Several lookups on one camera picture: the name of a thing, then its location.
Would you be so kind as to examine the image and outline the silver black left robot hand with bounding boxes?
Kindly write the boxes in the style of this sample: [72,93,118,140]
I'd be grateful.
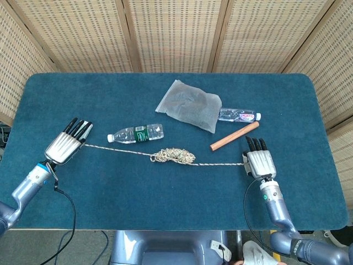
[44,117,94,166]

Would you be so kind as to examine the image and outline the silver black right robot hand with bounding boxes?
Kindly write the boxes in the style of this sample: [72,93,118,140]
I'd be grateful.
[242,136,277,179]

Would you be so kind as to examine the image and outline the beige speckled rope bundle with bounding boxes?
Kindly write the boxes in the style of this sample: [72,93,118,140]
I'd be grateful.
[82,143,246,167]

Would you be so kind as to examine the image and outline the round wooden rod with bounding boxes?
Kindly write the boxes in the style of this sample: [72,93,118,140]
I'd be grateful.
[209,121,260,152]

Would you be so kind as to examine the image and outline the red blue label water bottle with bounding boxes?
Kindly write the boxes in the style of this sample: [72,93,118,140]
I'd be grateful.
[218,107,262,123]

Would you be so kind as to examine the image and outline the green label water bottle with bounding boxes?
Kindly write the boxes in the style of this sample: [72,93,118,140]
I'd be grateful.
[106,123,165,145]

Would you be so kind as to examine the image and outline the translucent bag of dark grains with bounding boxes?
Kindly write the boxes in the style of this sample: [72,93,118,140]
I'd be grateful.
[154,79,222,135]

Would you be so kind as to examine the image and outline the teal table cloth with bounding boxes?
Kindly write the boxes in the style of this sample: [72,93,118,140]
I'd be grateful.
[0,72,350,231]

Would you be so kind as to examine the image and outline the grey blue robot torso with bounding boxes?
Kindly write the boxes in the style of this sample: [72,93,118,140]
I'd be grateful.
[110,230,229,265]

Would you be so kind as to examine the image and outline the woven wood-framed folding screen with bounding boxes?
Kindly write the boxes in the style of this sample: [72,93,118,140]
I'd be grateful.
[0,0,353,210]

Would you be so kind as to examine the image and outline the black right hand cable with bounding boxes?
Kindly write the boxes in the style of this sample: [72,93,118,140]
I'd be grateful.
[243,173,293,259]

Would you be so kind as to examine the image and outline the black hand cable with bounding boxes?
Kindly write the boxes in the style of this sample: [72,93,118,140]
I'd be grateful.
[243,173,293,259]
[38,161,77,265]

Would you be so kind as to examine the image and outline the dark equipment with cables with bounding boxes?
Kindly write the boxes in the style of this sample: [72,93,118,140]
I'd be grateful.
[0,121,12,149]

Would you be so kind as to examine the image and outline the black left hand cable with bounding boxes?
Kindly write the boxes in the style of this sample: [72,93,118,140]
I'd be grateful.
[38,161,77,265]

